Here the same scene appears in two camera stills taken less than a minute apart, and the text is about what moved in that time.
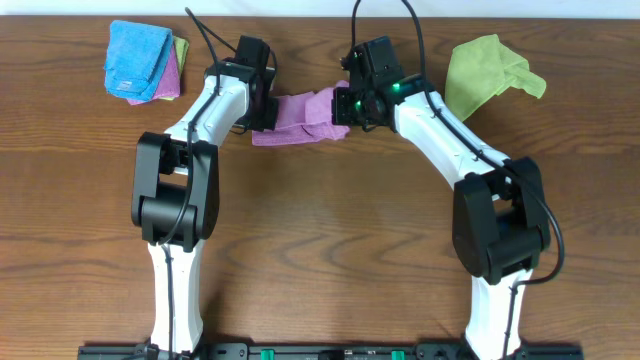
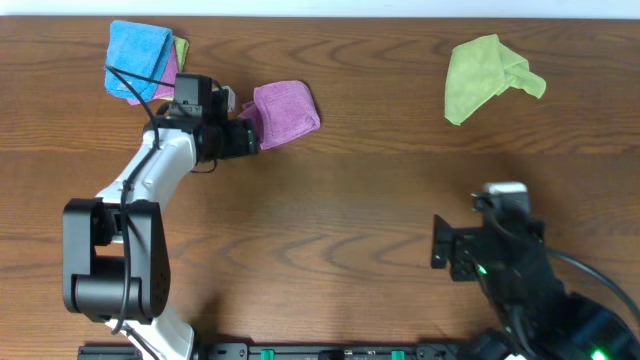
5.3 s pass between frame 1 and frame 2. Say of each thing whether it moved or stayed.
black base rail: stayed
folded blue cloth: stayed
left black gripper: moved
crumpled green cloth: stayed
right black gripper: moved
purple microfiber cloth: moved
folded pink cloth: stayed
